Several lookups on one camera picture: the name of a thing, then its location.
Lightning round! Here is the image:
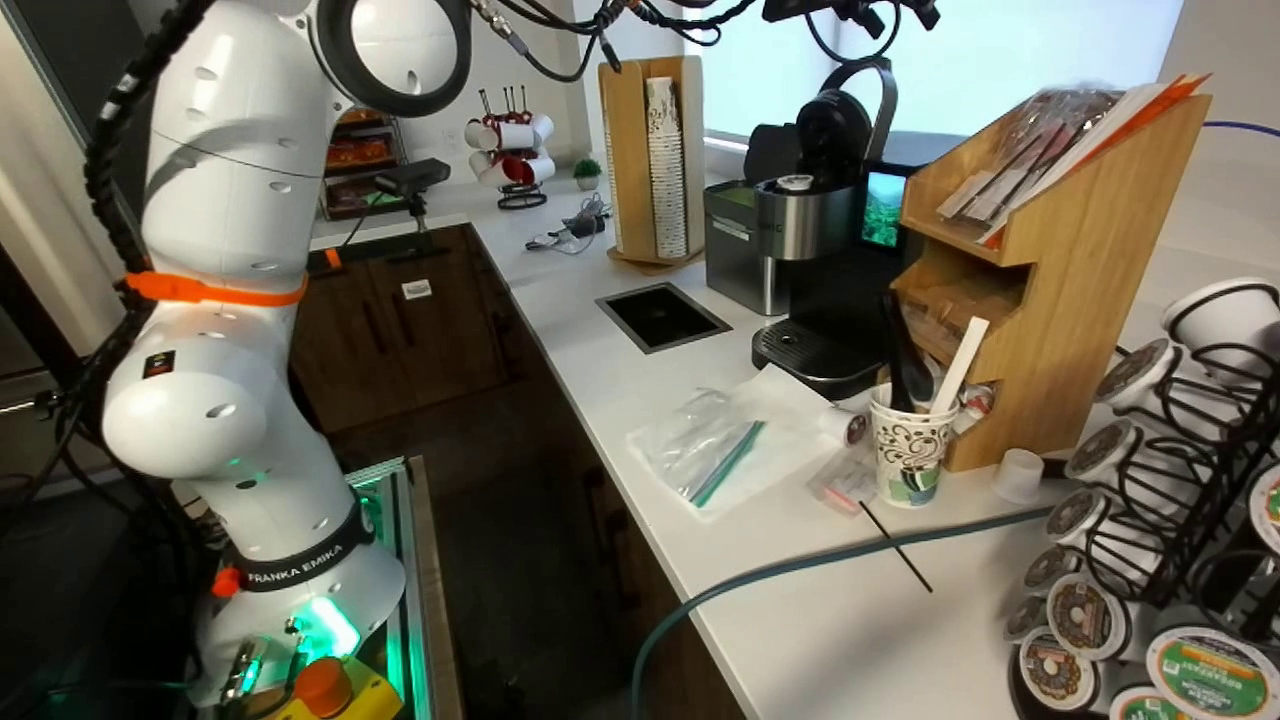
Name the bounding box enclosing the coffee pod carousel rack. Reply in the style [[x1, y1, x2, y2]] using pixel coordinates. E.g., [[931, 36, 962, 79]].
[[1010, 280, 1280, 720]]

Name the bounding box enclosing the black silver coffee maker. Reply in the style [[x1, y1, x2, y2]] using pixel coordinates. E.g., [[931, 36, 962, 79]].
[[705, 123, 907, 398]]

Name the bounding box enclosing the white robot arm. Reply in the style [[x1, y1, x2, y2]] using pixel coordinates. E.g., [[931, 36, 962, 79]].
[[86, 0, 472, 710]]

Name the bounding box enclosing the patterned paper cup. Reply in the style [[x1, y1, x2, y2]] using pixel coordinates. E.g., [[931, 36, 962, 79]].
[[871, 404, 956, 506]]

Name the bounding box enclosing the black stir stick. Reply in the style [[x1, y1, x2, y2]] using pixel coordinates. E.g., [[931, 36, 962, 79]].
[[858, 500, 935, 593]]

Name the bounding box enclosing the clear plastic bag with stirrers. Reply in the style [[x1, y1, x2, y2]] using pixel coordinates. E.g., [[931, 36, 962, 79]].
[[628, 362, 858, 521]]

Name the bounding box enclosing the stack of paper cups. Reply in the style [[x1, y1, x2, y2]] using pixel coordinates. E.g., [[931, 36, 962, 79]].
[[647, 76, 683, 258]]

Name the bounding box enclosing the small creamer cup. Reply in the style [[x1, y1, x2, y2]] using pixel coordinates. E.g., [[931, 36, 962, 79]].
[[992, 449, 1044, 500]]

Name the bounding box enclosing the black power cable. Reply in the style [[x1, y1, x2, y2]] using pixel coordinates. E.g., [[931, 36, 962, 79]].
[[623, 500, 1074, 720]]

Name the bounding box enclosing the mug tree with mugs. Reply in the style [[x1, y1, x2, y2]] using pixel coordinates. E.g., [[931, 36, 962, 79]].
[[464, 83, 557, 211]]

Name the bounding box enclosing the coffee maker lid with handle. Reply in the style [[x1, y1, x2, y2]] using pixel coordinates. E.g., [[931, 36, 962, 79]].
[[746, 55, 895, 187]]

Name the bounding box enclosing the countertop trash chute frame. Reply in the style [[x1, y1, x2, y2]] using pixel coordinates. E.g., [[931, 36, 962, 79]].
[[599, 285, 727, 357]]

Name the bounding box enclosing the wooden condiment organizer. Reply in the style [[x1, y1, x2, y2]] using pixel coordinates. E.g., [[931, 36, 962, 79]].
[[893, 76, 1211, 472]]

